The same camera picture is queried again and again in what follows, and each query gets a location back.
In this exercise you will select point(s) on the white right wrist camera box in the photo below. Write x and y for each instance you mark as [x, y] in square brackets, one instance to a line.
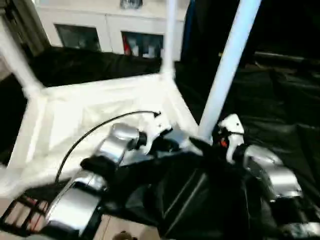
[231, 131]

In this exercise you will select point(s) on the white plastic table top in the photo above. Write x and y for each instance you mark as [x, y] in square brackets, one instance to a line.
[85, 110]

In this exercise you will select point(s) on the dark grey bar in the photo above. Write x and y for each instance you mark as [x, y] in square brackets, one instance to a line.
[287, 57]

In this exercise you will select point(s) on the black mat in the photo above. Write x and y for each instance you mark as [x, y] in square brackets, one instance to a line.
[210, 200]

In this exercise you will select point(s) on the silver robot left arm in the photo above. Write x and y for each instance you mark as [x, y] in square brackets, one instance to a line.
[100, 165]

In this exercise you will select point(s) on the white plastic table leg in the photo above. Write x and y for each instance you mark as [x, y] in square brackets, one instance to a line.
[230, 65]
[170, 35]
[17, 60]

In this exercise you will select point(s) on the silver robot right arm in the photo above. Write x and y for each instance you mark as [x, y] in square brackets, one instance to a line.
[272, 172]

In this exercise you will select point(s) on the shiny silver ornament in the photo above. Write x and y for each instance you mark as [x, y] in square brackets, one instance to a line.
[131, 3]

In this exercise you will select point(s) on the black folding table frame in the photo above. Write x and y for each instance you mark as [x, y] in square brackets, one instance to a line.
[20, 215]

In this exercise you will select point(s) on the white glass-door cabinet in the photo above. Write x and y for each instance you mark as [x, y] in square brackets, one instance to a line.
[105, 22]

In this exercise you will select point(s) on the black robot left foot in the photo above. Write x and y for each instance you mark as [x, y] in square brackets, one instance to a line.
[124, 236]

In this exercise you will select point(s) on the grey metal rack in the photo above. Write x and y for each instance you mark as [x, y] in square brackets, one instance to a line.
[20, 25]

